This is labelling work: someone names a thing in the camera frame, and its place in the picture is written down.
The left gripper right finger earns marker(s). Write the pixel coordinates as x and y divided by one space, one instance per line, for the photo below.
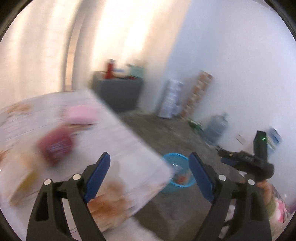
237 211

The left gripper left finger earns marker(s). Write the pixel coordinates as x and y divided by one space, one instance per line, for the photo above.
48 219

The white yellow medicine box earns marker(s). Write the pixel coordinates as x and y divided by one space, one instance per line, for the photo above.
16 180

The red drink can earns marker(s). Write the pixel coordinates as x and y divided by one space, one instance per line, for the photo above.
56 145

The pink mesh sponge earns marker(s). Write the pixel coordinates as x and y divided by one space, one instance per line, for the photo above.
81 115

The blue mesh trash basket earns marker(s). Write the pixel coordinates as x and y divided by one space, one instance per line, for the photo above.
182 175

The person's right hand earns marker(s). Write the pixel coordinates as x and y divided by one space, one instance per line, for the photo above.
268 196

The large water jug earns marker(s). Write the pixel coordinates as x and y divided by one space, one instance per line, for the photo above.
215 129

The green glass bottles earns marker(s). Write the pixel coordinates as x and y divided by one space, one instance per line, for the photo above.
196 126

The floral tablecloth table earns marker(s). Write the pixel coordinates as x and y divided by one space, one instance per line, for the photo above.
71 169

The patterned paper roll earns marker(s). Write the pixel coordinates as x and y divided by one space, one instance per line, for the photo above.
203 82

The tissue paper pack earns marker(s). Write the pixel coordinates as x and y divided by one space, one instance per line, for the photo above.
170 101

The grey cabinet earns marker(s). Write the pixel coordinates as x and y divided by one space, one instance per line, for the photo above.
120 94

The teal chopstick holder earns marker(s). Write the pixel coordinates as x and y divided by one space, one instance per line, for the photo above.
136 71

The red thermos bottle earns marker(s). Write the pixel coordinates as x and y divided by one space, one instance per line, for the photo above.
109 69

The cream patterned curtain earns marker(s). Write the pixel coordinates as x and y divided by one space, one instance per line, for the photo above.
54 46

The wall power socket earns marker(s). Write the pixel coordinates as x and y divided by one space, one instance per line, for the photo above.
241 139

